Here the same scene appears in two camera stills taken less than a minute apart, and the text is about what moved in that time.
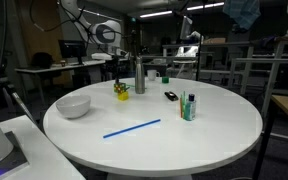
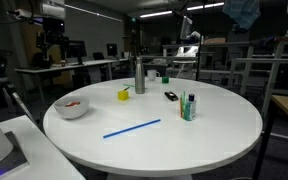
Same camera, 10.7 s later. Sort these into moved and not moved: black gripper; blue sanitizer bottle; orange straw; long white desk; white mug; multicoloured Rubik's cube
Moved: multicoloured Rubik's cube; black gripper
Not moved: long white desk; orange straw; blue sanitizer bottle; white mug
